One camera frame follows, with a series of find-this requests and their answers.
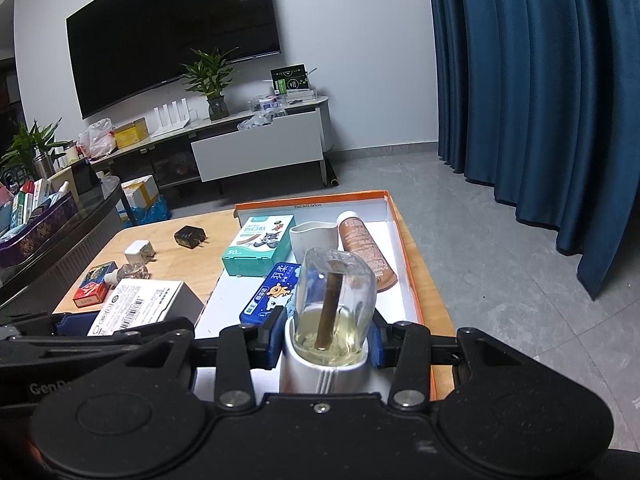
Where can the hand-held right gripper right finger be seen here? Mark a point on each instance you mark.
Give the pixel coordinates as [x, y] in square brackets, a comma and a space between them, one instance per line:
[376, 347]

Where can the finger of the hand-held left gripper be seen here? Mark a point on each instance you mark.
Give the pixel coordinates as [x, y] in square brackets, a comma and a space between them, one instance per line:
[150, 332]
[75, 324]

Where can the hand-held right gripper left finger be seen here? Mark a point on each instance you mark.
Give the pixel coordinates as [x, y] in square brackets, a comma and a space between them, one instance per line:
[274, 342]

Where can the white cardboard box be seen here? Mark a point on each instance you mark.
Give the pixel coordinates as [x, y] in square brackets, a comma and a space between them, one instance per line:
[145, 305]

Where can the red playing card box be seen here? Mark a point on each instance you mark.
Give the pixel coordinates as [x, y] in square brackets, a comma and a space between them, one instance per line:
[92, 287]

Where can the blue plastic box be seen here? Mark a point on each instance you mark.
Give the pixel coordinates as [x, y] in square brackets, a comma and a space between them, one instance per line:
[265, 295]

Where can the white plug-in vaporizer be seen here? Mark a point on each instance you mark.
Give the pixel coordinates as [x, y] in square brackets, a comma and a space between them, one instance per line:
[320, 377]

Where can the clear glass refill bottle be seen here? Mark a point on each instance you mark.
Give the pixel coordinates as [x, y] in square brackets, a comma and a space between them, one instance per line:
[135, 271]

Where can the white power adapter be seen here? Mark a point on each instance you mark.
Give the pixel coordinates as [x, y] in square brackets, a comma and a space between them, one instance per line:
[139, 252]

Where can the clear bottle with wick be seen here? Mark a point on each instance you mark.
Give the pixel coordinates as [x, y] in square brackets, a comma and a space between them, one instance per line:
[345, 270]

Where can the green bandage box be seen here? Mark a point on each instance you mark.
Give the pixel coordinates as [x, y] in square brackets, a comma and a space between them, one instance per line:
[255, 250]

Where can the bronze lotion tube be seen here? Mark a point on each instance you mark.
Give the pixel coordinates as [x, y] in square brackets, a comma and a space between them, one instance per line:
[365, 250]

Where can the black power adapter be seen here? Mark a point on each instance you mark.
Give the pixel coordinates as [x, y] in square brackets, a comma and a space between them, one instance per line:
[189, 237]

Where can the white flared plastic holder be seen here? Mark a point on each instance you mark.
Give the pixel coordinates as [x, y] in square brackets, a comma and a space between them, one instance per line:
[312, 237]

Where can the orange white cardboard box lid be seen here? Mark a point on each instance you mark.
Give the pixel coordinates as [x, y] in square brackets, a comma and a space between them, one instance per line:
[320, 214]

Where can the purple decorative tray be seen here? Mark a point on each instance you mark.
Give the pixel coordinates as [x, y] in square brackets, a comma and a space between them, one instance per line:
[40, 235]

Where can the dark glass round table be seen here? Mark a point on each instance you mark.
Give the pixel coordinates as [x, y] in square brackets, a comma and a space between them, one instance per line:
[95, 210]

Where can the blue plastic bag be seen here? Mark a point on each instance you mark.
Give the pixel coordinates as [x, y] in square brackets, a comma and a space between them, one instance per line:
[150, 212]

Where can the pile of small medicine boxes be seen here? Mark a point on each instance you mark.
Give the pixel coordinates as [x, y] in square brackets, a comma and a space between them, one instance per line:
[27, 205]

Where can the white taped carton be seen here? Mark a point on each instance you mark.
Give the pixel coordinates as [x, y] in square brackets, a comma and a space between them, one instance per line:
[140, 192]

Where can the black rolled mat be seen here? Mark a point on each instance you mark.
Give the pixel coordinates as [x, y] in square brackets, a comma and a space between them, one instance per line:
[331, 172]

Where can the tall leafy green plant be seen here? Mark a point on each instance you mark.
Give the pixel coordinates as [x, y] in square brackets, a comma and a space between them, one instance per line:
[30, 145]

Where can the white plastic bag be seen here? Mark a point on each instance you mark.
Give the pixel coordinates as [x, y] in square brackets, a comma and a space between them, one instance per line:
[97, 140]

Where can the white television cabinet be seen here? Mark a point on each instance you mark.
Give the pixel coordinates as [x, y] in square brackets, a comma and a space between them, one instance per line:
[255, 150]

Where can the yellow box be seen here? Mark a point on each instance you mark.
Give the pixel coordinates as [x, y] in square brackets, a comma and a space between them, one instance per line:
[131, 134]

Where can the white router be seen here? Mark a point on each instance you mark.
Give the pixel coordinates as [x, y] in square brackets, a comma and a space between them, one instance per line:
[170, 122]

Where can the clear plastic bags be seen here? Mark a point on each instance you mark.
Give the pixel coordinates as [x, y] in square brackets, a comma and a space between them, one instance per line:
[255, 122]

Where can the clear plastic organizer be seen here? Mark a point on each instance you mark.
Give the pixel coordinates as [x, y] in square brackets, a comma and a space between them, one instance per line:
[280, 102]

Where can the green plant in glass vase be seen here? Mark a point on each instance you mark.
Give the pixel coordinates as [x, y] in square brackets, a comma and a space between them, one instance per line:
[215, 80]

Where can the black and green box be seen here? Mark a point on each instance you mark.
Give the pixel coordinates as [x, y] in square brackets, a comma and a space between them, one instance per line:
[290, 80]

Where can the black television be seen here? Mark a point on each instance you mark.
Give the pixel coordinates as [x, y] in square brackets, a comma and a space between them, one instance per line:
[170, 35]

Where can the blue curtain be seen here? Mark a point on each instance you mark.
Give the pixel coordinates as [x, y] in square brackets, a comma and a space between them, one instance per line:
[525, 85]

